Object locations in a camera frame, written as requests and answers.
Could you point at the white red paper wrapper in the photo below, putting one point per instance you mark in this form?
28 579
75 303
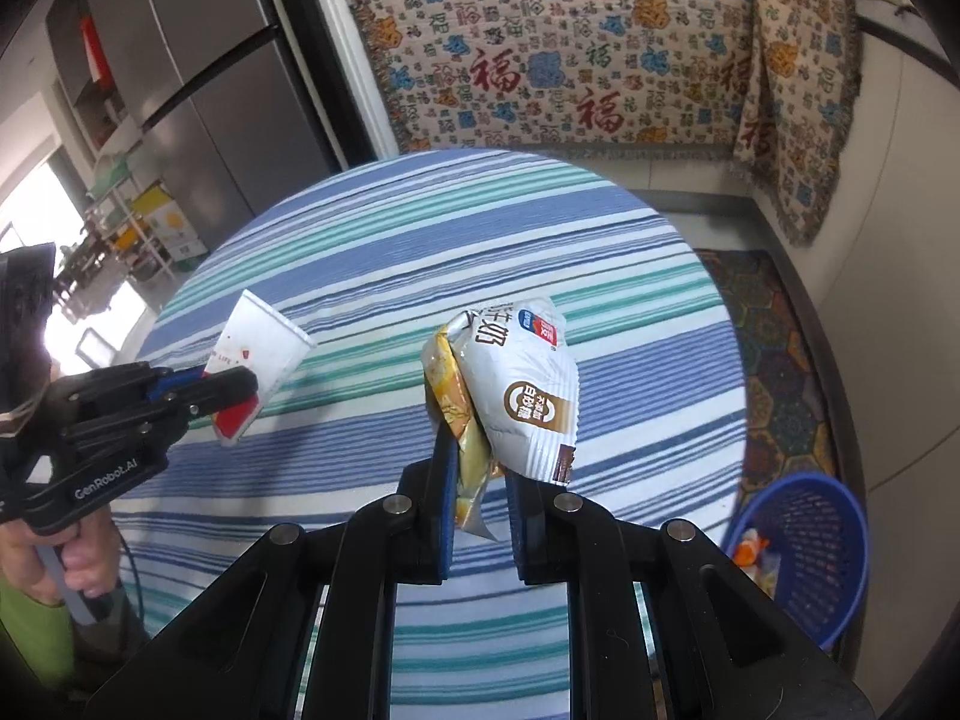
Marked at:
264 342

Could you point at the green sleeve forearm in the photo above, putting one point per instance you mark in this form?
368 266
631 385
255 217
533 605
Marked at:
41 634

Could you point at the grey steel refrigerator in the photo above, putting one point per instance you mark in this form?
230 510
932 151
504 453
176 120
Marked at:
225 116

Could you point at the colourful hexagon floor mat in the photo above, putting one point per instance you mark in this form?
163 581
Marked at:
788 429

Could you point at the yellow cardboard box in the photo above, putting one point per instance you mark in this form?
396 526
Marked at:
169 224

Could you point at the white kitchen cabinet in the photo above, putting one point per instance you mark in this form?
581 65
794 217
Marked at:
883 278

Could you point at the striped blue green tablecloth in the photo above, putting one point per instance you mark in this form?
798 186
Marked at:
370 264

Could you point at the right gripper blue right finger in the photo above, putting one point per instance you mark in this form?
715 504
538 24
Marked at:
662 624

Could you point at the person's left hand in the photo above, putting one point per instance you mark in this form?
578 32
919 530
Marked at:
90 552

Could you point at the yellow white snack wrapper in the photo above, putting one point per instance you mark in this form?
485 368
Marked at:
501 378

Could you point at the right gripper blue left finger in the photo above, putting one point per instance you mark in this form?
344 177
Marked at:
302 623

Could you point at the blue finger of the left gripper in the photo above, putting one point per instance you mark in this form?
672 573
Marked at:
213 393
171 380

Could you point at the blue plastic trash basket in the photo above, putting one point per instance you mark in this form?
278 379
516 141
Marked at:
815 529

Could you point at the patterned Chinese character blanket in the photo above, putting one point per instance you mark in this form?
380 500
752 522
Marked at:
768 85

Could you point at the metal storage rack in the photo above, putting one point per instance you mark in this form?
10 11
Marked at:
116 246

